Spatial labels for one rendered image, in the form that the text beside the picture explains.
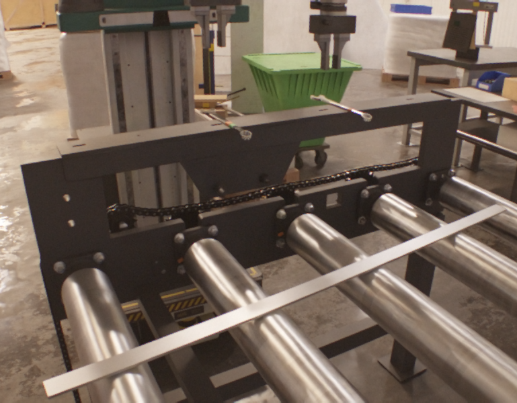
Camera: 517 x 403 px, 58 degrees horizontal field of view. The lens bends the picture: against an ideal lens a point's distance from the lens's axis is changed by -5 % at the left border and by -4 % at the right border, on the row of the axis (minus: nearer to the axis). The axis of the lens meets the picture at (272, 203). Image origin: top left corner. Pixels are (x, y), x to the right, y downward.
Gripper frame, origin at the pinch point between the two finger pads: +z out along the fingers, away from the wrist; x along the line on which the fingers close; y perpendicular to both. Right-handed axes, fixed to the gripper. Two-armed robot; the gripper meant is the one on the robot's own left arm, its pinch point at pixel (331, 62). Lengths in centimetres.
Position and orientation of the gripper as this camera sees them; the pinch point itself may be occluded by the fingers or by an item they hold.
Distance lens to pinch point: 145.3
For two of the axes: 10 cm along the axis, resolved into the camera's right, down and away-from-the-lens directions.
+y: 4.9, 3.8, -7.8
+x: 8.7, -2.0, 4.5
